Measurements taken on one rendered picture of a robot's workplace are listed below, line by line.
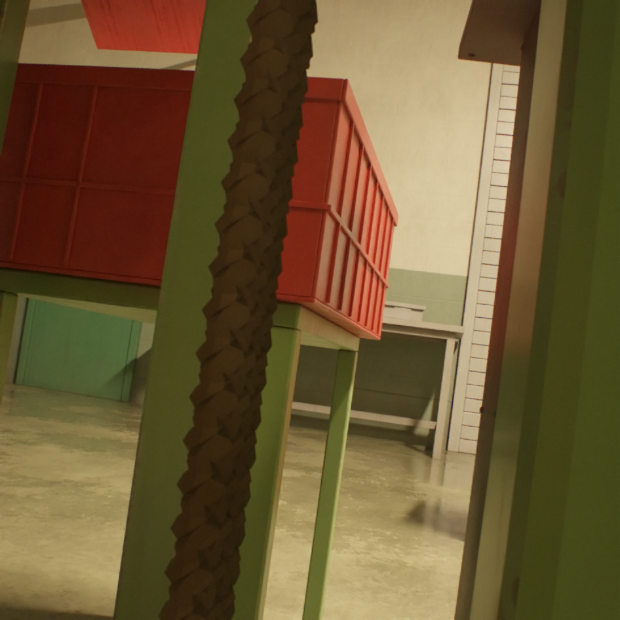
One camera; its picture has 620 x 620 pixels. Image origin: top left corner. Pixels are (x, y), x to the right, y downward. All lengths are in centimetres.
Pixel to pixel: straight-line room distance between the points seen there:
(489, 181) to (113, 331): 316
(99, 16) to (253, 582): 64
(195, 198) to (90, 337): 586
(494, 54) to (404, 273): 485
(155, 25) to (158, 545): 60
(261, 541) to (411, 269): 514
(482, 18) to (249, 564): 65
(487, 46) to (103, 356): 552
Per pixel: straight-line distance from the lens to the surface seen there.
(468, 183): 596
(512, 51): 102
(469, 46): 101
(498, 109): 608
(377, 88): 623
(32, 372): 660
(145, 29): 93
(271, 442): 75
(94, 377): 634
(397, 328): 501
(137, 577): 53
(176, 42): 93
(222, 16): 56
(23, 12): 85
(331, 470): 127
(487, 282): 577
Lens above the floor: 48
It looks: 4 degrees up
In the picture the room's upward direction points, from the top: 8 degrees clockwise
